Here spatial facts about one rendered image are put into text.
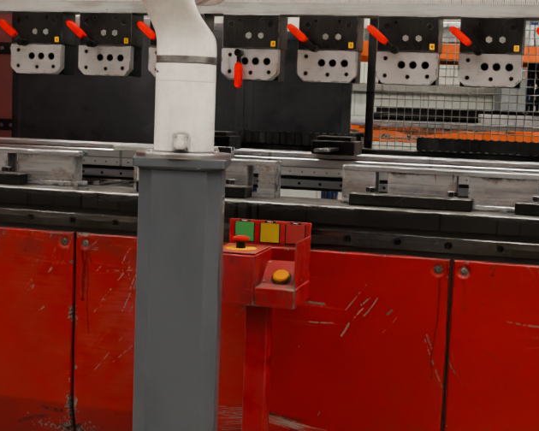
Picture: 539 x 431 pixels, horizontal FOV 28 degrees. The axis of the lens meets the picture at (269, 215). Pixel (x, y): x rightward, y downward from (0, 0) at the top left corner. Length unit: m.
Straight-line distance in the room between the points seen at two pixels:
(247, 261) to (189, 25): 0.59
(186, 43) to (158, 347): 0.60
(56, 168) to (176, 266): 0.94
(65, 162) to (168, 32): 0.93
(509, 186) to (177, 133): 0.92
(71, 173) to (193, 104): 0.91
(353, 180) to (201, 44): 0.75
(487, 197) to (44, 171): 1.19
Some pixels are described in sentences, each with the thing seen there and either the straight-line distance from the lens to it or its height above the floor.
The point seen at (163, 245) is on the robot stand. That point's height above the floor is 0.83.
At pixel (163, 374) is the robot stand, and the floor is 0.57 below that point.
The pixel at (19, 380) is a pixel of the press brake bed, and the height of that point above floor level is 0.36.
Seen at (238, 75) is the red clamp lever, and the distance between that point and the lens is 2.72.
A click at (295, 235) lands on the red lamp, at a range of 2.53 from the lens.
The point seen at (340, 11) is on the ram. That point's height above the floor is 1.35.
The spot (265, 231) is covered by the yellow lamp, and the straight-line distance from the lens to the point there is 2.54.
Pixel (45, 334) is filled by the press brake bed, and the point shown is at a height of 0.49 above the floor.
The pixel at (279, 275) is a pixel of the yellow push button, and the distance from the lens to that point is 2.46.
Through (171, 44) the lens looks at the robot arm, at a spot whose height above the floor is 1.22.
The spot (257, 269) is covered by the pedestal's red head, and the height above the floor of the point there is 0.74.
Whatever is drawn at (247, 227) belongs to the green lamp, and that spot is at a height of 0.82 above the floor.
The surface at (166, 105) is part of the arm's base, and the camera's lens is 2.11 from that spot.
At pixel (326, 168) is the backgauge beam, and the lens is 2.99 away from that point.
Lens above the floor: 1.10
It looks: 6 degrees down
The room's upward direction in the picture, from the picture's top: 2 degrees clockwise
